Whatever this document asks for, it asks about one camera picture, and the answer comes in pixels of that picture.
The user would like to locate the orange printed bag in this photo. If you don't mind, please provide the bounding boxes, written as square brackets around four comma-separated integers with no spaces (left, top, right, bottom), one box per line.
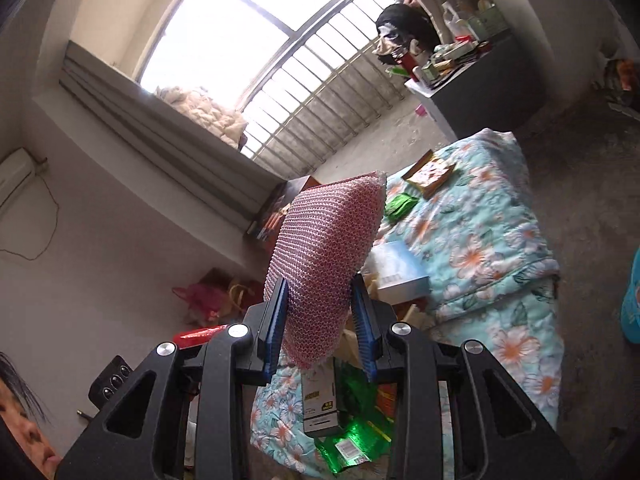
[602,57,640,121]

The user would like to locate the pink plastic bag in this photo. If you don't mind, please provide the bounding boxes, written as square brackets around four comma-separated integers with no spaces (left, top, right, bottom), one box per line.
[172,280,227,327]

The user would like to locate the white fluffy cloth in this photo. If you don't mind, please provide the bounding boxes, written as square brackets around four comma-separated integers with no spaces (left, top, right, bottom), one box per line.
[154,85,249,150]

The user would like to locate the person's head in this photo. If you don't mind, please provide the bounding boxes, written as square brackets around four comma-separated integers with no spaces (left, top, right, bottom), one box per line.
[0,352,63,480]

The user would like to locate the blue and white box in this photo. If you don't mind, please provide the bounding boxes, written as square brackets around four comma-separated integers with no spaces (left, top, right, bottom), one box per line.
[367,240,431,306]

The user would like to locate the brown patterned flat box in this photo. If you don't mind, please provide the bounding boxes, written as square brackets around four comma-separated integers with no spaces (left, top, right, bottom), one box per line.
[403,150,457,199]

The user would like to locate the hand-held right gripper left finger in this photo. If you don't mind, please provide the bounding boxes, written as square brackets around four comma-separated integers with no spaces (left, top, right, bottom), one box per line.
[54,276,291,480]

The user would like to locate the red shiny packet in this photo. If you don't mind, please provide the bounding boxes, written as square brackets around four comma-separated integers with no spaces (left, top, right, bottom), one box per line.
[172,325,228,350]

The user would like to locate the dark cabinet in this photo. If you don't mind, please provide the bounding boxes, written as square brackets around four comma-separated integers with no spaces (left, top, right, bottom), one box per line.
[405,35,543,138]

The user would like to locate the black plastic bag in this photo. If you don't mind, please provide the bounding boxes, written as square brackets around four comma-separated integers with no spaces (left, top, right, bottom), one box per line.
[375,4,441,66]

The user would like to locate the barred window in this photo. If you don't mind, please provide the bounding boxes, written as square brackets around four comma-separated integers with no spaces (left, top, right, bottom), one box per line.
[137,0,407,177]

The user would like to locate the blue plastic bag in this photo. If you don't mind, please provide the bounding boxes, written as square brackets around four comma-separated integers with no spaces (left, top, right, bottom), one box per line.
[620,247,640,346]

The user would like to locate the white plastic jug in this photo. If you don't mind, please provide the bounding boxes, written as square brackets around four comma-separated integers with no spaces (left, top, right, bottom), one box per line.
[442,2,481,42]

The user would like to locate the large green chip bag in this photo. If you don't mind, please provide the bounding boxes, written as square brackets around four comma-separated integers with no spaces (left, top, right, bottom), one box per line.
[315,360,397,476]

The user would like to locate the small orange packet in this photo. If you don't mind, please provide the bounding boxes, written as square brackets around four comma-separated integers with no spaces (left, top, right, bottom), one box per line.
[375,382,399,422]

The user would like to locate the black and white carton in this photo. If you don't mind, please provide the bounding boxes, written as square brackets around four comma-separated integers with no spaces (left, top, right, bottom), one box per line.
[301,360,346,438]

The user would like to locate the pile of assorted packets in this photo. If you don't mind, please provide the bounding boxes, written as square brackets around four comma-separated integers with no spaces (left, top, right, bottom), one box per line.
[415,35,493,91]

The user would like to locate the red cardboard box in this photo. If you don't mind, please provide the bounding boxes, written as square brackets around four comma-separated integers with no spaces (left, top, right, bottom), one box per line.
[245,176,323,246]

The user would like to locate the floral blue blanket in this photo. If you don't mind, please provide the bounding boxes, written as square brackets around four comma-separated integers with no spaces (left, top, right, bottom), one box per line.
[250,129,561,478]

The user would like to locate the small green snack packet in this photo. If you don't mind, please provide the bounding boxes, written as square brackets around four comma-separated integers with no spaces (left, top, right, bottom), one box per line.
[384,193,420,223]

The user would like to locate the pink mesh sponge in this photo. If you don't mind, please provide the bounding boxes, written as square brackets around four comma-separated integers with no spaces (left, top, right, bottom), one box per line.
[263,170,388,372]

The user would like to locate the white air conditioner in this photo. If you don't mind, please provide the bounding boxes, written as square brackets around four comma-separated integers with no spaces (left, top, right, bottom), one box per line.
[0,147,39,211]

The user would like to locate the black device with round buttons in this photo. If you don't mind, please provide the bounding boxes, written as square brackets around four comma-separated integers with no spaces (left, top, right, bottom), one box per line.
[89,355,133,406]

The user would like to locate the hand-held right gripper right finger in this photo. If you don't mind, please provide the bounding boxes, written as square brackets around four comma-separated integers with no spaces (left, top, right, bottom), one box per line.
[350,274,583,480]

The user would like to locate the thin dark cable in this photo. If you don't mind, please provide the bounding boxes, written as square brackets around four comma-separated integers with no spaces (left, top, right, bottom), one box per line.
[0,160,60,262]

